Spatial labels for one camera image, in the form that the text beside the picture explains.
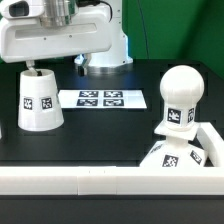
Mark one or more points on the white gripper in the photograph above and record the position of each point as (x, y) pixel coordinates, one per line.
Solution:
(27, 40)

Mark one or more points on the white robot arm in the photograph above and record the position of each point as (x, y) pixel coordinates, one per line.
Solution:
(51, 13)

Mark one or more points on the white front wall rail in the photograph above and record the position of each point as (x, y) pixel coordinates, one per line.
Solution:
(110, 181)

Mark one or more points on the white lamp bulb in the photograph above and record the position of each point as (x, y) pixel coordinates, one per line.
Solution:
(181, 88)

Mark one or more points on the white lamp base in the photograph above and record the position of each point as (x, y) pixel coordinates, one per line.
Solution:
(175, 151)

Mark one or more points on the white lamp shade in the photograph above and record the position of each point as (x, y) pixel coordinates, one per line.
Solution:
(39, 106)

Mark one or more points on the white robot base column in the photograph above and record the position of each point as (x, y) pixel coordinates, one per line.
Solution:
(116, 59)

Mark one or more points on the white fiducial marker sheet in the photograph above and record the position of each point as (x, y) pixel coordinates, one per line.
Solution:
(102, 99)

